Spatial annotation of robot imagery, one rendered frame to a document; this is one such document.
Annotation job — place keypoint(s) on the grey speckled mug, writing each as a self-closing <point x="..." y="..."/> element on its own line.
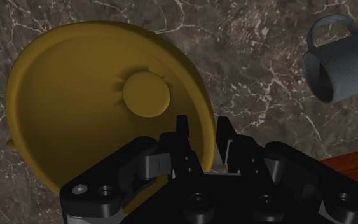
<point x="346" y="73"/>

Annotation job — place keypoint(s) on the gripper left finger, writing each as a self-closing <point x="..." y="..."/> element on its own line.
<point x="110" y="176"/>

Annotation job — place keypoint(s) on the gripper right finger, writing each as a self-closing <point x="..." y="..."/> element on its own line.
<point x="290" y="173"/>

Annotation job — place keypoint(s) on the yellow round pot lid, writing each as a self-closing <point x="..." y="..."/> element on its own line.
<point x="82" y="102"/>

